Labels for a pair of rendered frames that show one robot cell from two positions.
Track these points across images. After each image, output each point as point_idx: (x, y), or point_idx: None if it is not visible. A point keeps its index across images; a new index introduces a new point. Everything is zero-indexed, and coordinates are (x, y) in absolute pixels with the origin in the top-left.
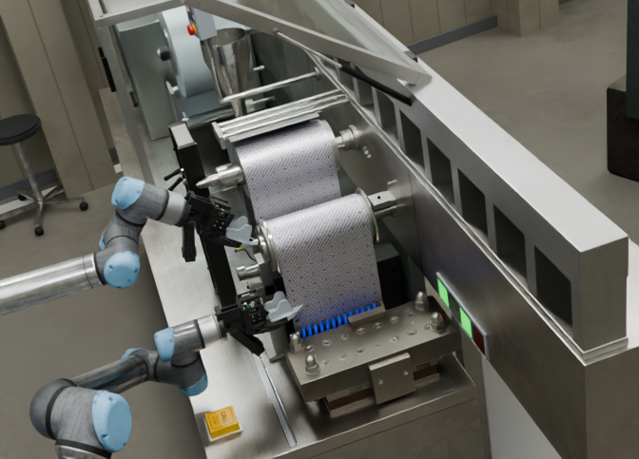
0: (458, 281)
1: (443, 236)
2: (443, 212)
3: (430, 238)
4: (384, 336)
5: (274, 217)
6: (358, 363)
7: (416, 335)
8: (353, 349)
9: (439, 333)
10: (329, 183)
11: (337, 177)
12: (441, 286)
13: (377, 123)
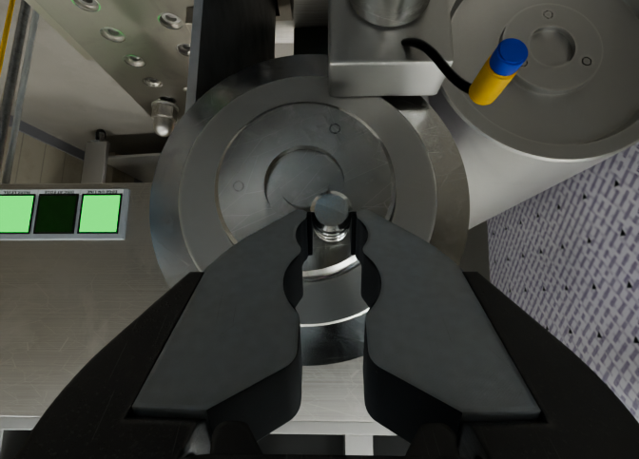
0: (29, 278)
1: (66, 345)
2: (45, 404)
3: (138, 300)
4: (143, 49)
5: (609, 167)
6: None
7: (143, 84)
8: None
9: (148, 105)
10: (499, 268)
11: (491, 282)
12: (101, 224)
13: (371, 439)
